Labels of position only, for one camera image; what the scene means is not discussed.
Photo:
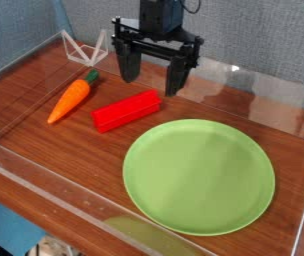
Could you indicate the red rectangular block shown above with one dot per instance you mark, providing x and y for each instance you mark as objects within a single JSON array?
[{"x": 125, "y": 110}]

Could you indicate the orange toy carrot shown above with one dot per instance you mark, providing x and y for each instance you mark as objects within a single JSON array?
[{"x": 72, "y": 97}]

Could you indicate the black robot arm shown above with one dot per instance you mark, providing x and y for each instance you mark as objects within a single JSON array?
[{"x": 160, "y": 16}]

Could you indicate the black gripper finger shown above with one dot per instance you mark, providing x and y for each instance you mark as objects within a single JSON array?
[
  {"x": 129, "y": 61},
  {"x": 177, "y": 73}
]

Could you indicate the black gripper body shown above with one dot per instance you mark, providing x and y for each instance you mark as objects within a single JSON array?
[{"x": 178, "y": 42}]

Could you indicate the clear acrylic enclosure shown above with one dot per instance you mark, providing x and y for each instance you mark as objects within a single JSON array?
[{"x": 61, "y": 168}]

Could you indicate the green round plate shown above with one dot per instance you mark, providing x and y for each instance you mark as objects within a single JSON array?
[{"x": 198, "y": 177}]

